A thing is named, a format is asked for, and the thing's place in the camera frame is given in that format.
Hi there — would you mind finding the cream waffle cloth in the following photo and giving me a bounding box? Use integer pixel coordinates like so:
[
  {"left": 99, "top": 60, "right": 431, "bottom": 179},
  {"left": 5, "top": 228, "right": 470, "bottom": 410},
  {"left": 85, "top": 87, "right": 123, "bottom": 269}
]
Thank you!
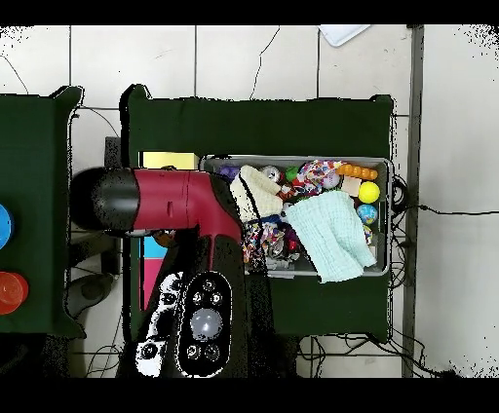
[{"left": 229, "top": 165, "right": 284, "bottom": 223}]

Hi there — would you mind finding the wooden box with three holes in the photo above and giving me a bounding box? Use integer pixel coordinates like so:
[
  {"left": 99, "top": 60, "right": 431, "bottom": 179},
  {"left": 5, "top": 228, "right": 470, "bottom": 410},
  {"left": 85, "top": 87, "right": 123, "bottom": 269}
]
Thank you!
[{"left": 138, "top": 151, "right": 201, "bottom": 312}]

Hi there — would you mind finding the crumpled colourful spotted cloth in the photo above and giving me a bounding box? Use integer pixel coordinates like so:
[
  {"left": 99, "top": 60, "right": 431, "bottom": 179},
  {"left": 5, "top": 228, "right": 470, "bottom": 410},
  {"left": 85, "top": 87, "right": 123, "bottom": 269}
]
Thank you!
[{"left": 243, "top": 222, "right": 288, "bottom": 262}]

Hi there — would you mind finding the orange tiger plush toy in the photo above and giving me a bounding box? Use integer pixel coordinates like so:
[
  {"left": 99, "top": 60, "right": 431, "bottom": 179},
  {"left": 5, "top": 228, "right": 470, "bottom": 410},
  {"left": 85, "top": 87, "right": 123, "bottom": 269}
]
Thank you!
[{"left": 277, "top": 183, "right": 299, "bottom": 202}]

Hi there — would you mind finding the large colourful spotted cloth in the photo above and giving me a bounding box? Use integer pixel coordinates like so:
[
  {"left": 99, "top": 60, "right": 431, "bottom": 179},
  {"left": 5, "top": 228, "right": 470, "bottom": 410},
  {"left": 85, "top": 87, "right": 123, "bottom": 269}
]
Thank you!
[{"left": 294, "top": 158, "right": 342, "bottom": 196}]

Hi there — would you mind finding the mint green waffle cloth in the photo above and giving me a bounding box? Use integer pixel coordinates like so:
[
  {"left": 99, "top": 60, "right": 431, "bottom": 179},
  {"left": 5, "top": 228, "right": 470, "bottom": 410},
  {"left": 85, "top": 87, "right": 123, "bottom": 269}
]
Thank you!
[{"left": 286, "top": 190, "right": 377, "bottom": 283}]

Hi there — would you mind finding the orange plastic toy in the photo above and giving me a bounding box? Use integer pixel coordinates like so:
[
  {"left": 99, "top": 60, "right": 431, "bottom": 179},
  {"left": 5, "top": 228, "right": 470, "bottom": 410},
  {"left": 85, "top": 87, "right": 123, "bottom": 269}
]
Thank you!
[{"left": 334, "top": 162, "right": 379, "bottom": 181}]

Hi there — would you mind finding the blue globe ball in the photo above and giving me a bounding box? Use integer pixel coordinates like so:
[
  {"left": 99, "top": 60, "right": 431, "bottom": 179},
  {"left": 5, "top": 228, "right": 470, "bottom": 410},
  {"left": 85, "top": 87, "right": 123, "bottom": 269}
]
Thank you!
[{"left": 356, "top": 204, "right": 378, "bottom": 226}]

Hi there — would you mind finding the yellow tennis ball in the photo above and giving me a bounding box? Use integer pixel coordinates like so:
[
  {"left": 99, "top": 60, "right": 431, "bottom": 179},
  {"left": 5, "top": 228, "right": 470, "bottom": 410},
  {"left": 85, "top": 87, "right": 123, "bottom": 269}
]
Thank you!
[{"left": 357, "top": 181, "right": 381, "bottom": 205}]

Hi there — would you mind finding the black metal stand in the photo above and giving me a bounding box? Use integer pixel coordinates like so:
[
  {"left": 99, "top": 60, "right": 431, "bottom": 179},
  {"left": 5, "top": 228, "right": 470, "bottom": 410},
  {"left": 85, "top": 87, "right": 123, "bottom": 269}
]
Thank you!
[{"left": 67, "top": 135, "right": 122, "bottom": 274}]

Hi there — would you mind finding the white tray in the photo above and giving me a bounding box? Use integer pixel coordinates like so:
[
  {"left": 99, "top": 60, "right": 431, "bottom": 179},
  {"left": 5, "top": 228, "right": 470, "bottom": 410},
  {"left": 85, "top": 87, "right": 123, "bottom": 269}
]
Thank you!
[{"left": 318, "top": 24, "right": 371, "bottom": 48}]

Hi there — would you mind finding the dark green side table cloth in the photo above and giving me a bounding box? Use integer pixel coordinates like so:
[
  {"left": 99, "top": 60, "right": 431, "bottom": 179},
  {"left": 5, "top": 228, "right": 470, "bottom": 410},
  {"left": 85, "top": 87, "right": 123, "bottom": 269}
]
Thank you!
[{"left": 0, "top": 86, "right": 86, "bottom": 338}]

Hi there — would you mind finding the blue round lid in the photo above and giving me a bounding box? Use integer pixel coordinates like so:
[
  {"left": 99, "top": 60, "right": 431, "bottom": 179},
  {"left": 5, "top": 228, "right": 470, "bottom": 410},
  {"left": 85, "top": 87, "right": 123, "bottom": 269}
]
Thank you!
[{"left": 0, "top": 204, "right": 16, "bottom": 250}]

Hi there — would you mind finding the silver wire mesh bin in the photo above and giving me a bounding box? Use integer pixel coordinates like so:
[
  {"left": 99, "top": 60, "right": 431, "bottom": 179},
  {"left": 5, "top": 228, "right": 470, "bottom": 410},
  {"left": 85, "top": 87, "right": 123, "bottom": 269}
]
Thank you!
[{"left": 202, "top": 154, "right": 392, "bottom": 279}]

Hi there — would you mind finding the thin black floor cable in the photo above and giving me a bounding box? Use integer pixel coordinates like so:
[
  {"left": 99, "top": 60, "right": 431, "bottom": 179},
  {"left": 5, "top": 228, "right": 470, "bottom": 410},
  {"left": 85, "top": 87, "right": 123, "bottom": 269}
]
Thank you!
[{"left": 418, "top": 204, "right": 499, "bottom": 216}]

